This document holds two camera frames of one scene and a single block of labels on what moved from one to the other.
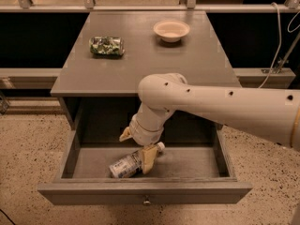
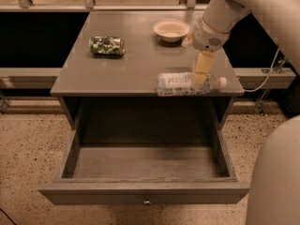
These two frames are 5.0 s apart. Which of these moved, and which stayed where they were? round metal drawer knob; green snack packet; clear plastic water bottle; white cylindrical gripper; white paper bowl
Moved: white cylindrical gripper; clear plastic water bottle
Stayed: round metal drawer knob; white paper bowl; green snack packet
